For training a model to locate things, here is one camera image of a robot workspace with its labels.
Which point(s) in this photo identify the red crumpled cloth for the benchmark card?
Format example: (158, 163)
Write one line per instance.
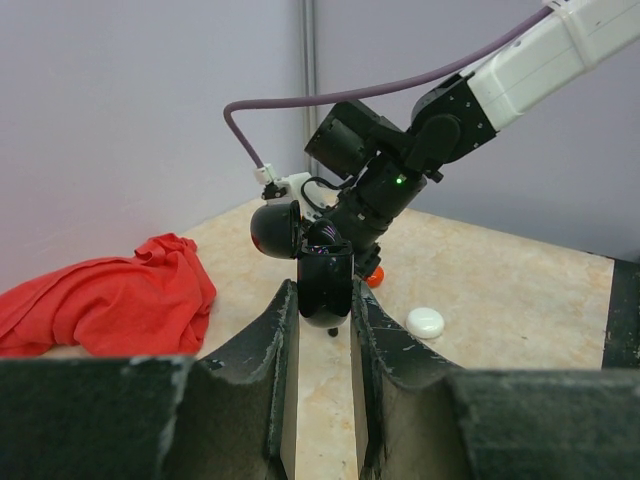
(156, 302)

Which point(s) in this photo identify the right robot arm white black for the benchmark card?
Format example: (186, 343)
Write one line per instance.
(469, 108)

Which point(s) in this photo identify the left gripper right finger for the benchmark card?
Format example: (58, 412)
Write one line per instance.
(421, 416)

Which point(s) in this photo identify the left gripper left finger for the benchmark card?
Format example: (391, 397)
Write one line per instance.
(229, 415)

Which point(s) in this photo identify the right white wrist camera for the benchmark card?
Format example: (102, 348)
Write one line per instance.
(295, 187)

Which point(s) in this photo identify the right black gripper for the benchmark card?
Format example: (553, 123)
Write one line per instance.
(365, 211)

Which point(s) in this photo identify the white earbud charging case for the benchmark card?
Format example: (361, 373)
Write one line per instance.
(425, 323)

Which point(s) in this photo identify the black earbud charging case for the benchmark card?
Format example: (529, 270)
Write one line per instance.
(324, 281)

